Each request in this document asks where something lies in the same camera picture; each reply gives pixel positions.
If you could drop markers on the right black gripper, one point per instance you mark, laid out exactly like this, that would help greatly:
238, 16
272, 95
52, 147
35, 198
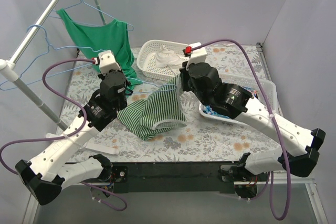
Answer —
184, 80

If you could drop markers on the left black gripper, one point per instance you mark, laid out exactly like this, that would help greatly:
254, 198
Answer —
126, 87

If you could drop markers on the green striped tank top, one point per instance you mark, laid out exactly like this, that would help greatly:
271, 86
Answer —
158, 113

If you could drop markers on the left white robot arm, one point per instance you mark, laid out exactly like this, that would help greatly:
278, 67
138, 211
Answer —
48, 173

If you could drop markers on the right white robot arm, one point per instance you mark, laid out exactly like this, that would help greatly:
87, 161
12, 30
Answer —
298, 152

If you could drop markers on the white tank top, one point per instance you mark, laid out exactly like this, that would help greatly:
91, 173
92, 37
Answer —
168, 58

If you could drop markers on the blue hanger with green top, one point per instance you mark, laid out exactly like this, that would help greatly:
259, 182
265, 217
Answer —
69, 4

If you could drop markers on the blue floral garment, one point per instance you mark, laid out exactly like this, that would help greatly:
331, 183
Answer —
208, 110

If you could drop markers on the white rectangular basket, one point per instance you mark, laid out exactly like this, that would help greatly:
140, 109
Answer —
268, 86

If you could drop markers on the floral patterned table mat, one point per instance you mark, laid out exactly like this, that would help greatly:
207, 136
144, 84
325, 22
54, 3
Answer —
202, 139

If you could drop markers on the white oval perforated basket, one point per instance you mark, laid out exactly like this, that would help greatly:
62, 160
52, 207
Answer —
146, 60

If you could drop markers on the metal clothes rack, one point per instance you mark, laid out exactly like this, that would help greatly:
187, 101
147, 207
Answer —
7, 67

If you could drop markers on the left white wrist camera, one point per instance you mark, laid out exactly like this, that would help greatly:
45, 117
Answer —
107, 62

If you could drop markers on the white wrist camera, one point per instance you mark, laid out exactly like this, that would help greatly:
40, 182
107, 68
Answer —
107, 62
195, 55

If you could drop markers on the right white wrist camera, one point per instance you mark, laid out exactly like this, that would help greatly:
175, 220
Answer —
195, 55

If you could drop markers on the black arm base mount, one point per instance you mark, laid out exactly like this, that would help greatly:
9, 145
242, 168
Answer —
159, 177

